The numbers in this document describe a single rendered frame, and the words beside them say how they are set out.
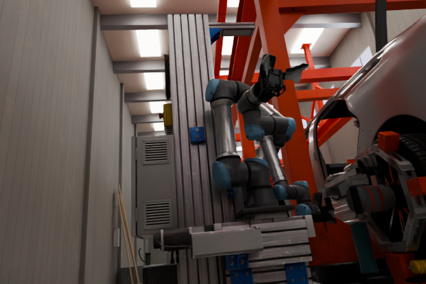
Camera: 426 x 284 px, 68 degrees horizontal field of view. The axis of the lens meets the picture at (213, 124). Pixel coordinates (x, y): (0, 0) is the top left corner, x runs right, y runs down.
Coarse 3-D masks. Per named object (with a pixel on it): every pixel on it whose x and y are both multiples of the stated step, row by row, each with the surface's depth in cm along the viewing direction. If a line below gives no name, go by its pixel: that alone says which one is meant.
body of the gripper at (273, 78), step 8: (272, 72) 111; (280, 72) 112; (264, 80) 112; (272, 80) 110; (280, 80) 111; (256, 88) 119; (264, 88) 112; (272, 88) 109; (280, 88) 111; (264, 96) 117; (272, 96) 114
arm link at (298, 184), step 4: (296, 184) 166; (300, 184) 164; (304, 184) 165; (296, 188) 161; (300, 188) 162; (304, 188) 164; (308, 188) 165; (300, 192) 161; (304, 192) 162; (308, 192) 164; (300, 196) 161; (304, 196) 162; (308, 196) 163; (296, 200) 166; (300, 200) 162; (304, 200) 161; (308, 200) 162
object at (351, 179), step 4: (348, 176) 156; (352, 176) 155; (356, 176) 155; (360, 176) 155; (364, 176) 155; (348, 180) 156; (352, 180) 154; (356, 180) 154; (360, 180) 154; (364, 180) 154; (348, 184) 157; (352, 184) 154; (356, 184) 154; (360, 184) 155; (364, 184) 156
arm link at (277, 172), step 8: (264, 136) 174; (272, 136) 175; (264, 144) 173; (272, 144) 173; (264, 152) 171; (272, 152) 169; (272, 160) 167; (272, 168) 165; (280, 168) 164; (272, 176) 164; (280, 176) 161; (280, 184) 159; (288, 184) 160; (280, 192) 155; (288, 192) 157; (296, 192) 160
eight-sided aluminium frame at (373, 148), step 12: (360, 156) 186; (384, 156) 162; (396, 156) 159; (396, 168) 153; (408, 168) 150; (408, 192) 146; (408, 204) 146; (420, 204) 144; (408, 216) 147; (420, 216) 143; (372, 228) 186; (408, 228) 148; (420, 228) 146; (384, 240) 175; (408, 240) 148
